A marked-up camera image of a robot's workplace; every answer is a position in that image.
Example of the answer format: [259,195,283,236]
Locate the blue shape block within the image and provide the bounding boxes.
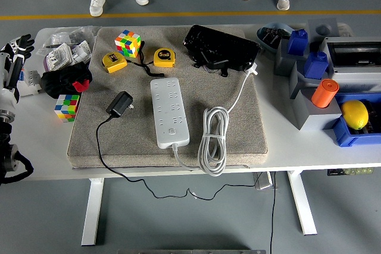
[303,51,329,80]
[286,29,310,57]

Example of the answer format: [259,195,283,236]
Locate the beige round object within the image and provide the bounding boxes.
[337,22,355,38]

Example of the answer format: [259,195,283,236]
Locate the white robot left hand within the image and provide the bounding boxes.
[0,33,36,112]

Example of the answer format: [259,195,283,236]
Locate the white circuit breaker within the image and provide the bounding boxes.
[17,68,42,98]

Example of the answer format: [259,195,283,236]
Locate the yellow tape measure marked 5m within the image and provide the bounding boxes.
[152,48,176,68]

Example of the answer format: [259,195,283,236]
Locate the blue plastic bin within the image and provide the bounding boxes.
[323,92,381,148]

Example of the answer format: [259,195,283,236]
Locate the orange cylinder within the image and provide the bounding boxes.
[311,79,340,108]

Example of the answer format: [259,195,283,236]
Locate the red clip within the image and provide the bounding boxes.
[73,79,90,93]

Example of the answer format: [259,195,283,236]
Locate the large colourful puzzle cube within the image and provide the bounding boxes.
[114,29,142,58]

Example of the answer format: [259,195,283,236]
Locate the white socket module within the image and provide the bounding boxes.
[68,40,92,65]

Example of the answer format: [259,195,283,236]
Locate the black plug adapter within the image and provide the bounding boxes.
[105,90,135,118]

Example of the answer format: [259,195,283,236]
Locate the black binder clips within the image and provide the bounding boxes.
[262,27,291,49]

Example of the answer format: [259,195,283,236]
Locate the clear plastic parts bag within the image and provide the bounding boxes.
[35,26,99,58]

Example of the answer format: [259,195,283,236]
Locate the yellow tape measure photo label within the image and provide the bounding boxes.
[102,52,129,74]

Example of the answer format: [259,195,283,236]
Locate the grey block with socket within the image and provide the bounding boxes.
[289,57,330,100]
[293,87,343,131]
[273,38,311,77]

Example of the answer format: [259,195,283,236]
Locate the black hanging cable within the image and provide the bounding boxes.
[269,171,277,254]

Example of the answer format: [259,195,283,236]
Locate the grey-brown mat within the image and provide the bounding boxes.
[67,26,268,169]

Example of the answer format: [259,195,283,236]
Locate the white power strip cord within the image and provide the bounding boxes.
[171,61,259,177]

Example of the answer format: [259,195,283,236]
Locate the metal bracket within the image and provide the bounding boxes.
[252,171,274,190]

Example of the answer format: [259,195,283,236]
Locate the black table control panel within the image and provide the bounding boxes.
[327,167,374,177]

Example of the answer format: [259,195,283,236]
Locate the white table leg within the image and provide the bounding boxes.
[287,170,318,236]
[81,178,105,247]

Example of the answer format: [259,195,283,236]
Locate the small colourful puzzle cube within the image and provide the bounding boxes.
[54,93,81,124]

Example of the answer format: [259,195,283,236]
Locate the white socket pack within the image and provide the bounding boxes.
[43,42,74,72]

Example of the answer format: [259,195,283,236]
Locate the blue bowl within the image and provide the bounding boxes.
[256,21,295,54]

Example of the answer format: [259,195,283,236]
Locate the black wrist strap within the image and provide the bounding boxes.
[126,60,165,78]
[138,40,155,67]

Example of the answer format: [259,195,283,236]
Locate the thin black plug cord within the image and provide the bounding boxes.
[95,114,263,202]

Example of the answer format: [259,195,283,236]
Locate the black cloth pouch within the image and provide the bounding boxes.
[40,61,93,99]

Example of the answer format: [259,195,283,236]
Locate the grey electrical box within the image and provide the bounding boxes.
[323,36,381,94]

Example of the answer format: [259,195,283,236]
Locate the yellow lemon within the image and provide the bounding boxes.
[340,100,370,131]

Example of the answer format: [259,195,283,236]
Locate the white power strip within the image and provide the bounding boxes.
[150,77,191,149]

